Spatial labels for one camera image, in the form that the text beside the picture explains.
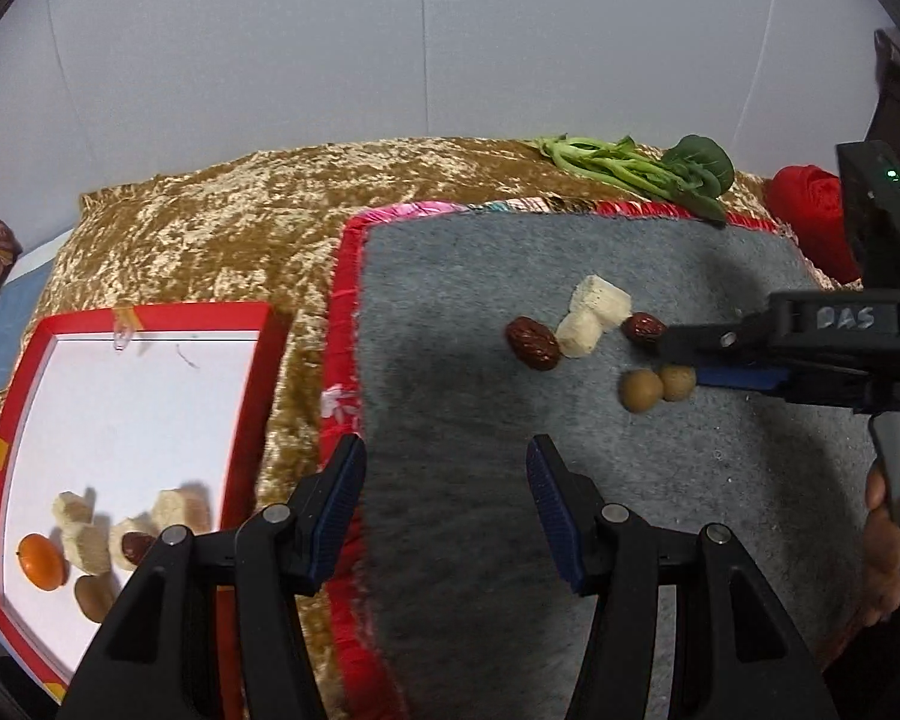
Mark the light blue cloth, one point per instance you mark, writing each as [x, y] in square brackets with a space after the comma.
[15, 337]

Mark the grey felt mat red trim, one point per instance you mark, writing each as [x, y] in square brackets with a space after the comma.
[457, 405]

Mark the green leafy vegetable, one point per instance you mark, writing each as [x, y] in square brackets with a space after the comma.
[645, 169]

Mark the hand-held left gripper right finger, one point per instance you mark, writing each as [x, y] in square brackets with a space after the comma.
[556, 517]

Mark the beige cake cube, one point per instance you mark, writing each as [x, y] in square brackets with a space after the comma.
[601, 301]
[182, 506]
[131, 526]
[73, 508]
[579, 335]
[86, 547]

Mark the red tray with white inside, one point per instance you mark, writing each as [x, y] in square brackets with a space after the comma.
[135, 420]

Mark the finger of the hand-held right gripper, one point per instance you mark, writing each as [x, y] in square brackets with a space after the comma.
[742, 376]
[712, 337]

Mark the red velvet cloth bundle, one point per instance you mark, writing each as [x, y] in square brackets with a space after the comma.
[810, 217]

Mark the brown longan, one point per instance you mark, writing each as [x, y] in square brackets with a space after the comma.
[677, 382]
[94, 596]
[640, 391]

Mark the person's right hand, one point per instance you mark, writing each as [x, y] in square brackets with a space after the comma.
[881, 562]

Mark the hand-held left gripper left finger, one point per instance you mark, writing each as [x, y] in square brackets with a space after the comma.
[339, 510]

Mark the small orange kumquat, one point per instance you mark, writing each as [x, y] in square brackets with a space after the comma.
[41, 561]

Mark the dried red date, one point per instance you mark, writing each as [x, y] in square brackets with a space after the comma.
[135, 549]
[641, 330]
[532, 343]

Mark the gold velvet cloth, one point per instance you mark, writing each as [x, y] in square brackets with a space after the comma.
[195, 240]

